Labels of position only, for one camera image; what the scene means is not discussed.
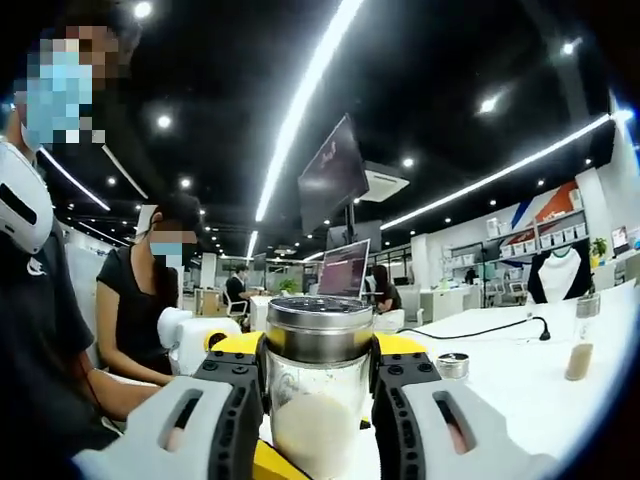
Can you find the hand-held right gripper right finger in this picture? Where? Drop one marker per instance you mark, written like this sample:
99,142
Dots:
400,425

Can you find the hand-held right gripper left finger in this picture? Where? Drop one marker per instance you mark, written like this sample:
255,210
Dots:
220,415

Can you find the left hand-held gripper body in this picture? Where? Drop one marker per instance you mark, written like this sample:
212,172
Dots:
185,340

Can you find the tall seasoning bottle white powder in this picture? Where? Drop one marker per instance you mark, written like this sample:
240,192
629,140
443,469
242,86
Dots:
315,425

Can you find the tall seasoning bottle brown powder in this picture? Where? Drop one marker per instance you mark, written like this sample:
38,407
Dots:
579,362

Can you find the round metal lid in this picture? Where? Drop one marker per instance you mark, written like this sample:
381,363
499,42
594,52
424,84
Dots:
452,366

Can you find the small potted plant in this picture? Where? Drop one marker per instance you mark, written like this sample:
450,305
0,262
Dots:
287,286

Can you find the person's body in black clothes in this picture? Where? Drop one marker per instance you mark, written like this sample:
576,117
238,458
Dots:
40,320

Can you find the monitor screen at left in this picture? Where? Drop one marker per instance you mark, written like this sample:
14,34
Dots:
345,270

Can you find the white worn neck device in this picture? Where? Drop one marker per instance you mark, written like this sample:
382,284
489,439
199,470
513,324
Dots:
20,200

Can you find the black and white shirt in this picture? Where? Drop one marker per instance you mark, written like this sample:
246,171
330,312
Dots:
560,275

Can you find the group of ceiling spot lights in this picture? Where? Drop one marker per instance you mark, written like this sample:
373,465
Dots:
164,121

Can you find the ceiling hung dark monitor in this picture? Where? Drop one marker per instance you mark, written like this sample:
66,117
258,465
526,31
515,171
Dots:
332,172

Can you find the shelf with white storage bins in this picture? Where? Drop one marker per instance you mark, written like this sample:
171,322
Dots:
540,242

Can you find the ceiling air conditioner cassette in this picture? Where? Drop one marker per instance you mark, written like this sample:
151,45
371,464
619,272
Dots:
385,182

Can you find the long ceiling light strip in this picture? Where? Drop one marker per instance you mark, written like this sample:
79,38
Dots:
300,100
500,172

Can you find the small plant in yellow pot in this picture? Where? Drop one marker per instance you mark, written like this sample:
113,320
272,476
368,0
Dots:
598,247

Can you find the lit desktop monitor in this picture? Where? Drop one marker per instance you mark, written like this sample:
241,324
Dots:
620,239

